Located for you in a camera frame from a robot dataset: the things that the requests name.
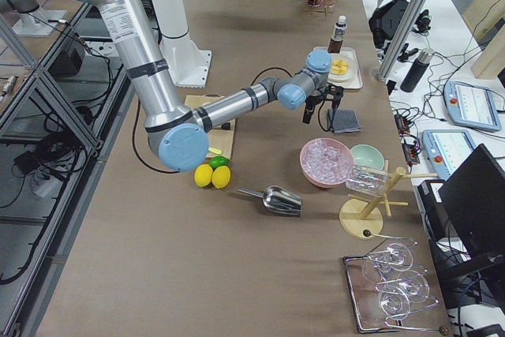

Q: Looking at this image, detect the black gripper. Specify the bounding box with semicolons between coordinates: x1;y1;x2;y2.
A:
302;90;326;124

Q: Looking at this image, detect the tea bottle on tray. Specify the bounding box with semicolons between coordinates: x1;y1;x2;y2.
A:
327;15;347;53

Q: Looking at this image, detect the wine glass front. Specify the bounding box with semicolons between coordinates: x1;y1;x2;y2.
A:
378;284;439;324

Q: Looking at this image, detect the pink bowl with ice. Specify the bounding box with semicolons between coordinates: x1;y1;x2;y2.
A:
299;137;354;189

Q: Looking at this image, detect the glass mug on tree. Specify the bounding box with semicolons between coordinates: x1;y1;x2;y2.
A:
346;165;389;196

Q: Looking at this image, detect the wine glass rear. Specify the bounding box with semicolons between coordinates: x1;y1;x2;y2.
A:
361;238;417;283

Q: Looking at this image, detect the yellow lemon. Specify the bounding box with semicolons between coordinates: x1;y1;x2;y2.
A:
193;163;214;188
211;166;231;189

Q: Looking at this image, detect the white round plate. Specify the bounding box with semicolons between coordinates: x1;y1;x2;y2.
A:
328;53;357;82

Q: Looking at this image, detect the metal scoop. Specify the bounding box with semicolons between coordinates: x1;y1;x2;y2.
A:
237;185;302;217

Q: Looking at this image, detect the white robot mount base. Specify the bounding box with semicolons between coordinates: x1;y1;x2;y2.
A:
151;0;211;88

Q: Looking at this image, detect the wine glass rack tray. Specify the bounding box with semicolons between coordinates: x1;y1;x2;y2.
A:
342;256;450;336

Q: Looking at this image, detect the black thermos bottle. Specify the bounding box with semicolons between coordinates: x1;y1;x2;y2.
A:
400;48;435;92

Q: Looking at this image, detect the yellow plastic knife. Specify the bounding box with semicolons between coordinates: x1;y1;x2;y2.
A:
208;148;222;155

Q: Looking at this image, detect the green bowl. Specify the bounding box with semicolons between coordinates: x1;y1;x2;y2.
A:
350;144;385;170

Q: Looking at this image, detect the cream rabbit tray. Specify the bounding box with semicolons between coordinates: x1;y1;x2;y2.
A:
328;47;363;90

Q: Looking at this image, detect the wine glass middle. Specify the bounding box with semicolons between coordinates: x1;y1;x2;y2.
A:
375;266;429;303

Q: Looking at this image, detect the wooden mug tree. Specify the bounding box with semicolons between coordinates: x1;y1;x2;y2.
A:
339;160;438;239

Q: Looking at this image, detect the grey folded cloth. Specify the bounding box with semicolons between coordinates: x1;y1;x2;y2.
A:
327;109;361;134

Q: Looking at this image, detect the black monitor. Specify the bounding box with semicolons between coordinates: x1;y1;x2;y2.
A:
440;144;504;256

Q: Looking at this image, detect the bamboo cutting board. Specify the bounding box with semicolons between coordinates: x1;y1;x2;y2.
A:
185;95;236;159

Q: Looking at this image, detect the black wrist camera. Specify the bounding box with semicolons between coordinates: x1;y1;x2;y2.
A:
325;84;344;110

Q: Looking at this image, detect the blue teach pendant tablet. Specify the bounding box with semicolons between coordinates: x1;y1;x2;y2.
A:
443;81;502;132

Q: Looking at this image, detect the green lime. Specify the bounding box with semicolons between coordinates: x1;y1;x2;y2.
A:
208;155;229;169

